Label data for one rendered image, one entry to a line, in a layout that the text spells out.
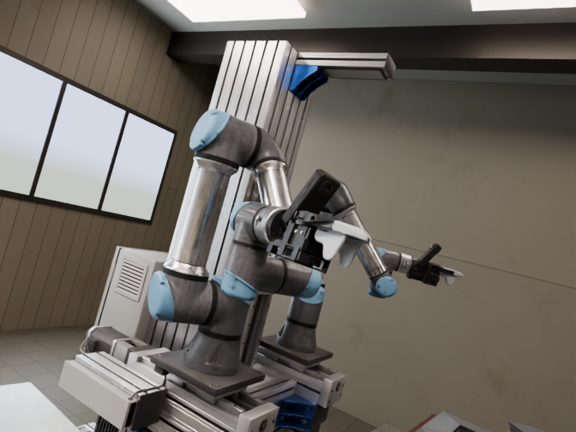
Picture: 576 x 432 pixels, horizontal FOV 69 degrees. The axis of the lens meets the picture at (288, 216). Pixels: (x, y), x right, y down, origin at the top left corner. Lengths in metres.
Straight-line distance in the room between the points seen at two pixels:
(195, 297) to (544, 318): 3.17
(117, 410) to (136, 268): 0.52
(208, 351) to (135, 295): 0.47
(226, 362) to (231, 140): 0.56
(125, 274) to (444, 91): 3.44
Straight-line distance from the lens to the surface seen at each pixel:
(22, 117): 4.06
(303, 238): 0.65
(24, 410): 0.84
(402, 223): 3.99
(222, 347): 1.13
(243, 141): 1.06
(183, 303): 1.04
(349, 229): 0.60
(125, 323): 1.54
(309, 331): 1.56
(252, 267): 0.81
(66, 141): 4.24
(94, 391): 1.23
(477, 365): 3.90
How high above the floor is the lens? 1.42
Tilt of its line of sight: 3 degrees up
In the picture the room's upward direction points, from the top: 15 degrees clockwise
